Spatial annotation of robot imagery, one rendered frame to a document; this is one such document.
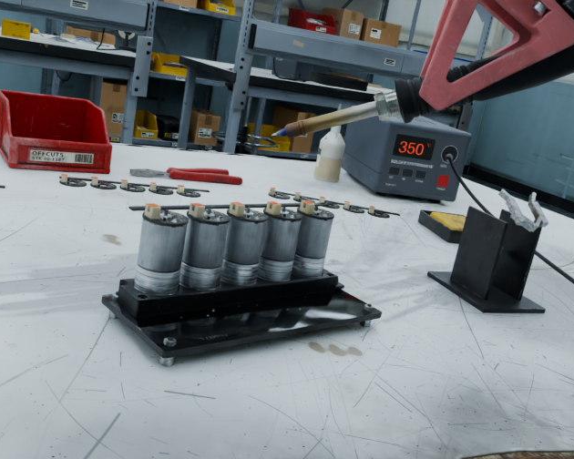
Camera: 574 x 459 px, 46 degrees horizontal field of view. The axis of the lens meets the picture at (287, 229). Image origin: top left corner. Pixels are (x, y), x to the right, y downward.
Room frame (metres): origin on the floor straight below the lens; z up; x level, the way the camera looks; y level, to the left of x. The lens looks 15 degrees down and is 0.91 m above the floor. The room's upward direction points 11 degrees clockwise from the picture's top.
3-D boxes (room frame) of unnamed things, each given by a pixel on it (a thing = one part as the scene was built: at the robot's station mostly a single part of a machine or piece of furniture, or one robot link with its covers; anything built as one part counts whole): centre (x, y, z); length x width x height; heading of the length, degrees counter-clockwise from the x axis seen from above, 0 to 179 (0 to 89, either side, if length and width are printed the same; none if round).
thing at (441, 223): (0.70, -0.18, 0.76); 0.07 x 0.05 x 0.02; 17
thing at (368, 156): (0.91, -0.13, 0.80); 0.15 x 0.12 x 0.10; 16
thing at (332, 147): (0.88, -0.04, 0.80); 0.03 x 0.03 x 0.10
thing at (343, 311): (0.38, 0.01, 0.76); 0.16 x 0.07 x 0.01; 132
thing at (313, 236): (0.43, -0.02, 0.79); 0.02 x 0.02 x 0.05
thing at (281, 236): (0.41, 0.00, 0.79); 0.02 x 0.02 x 0.05
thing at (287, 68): (3.25, 0.12, 0.80); 0.15 x 0.12 x 0.10; 50
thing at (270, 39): (3.29, -0.25, 0.90); 1.30 x 0.06 x 0.12; 121
